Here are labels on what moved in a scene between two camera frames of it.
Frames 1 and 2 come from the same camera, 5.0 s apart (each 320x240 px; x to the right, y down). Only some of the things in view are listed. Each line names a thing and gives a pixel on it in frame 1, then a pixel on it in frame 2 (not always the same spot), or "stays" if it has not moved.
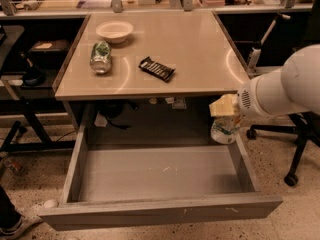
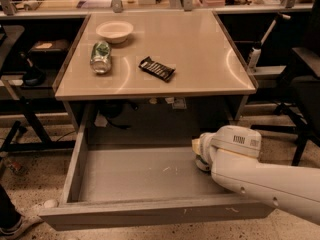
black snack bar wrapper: [158, 70] stays
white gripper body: [246, 100] -> [204, 149]
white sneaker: [26, 223] stays
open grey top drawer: [111, 186] stays
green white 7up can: [225, 129] -> [202, 164]
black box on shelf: [49, 51] stays
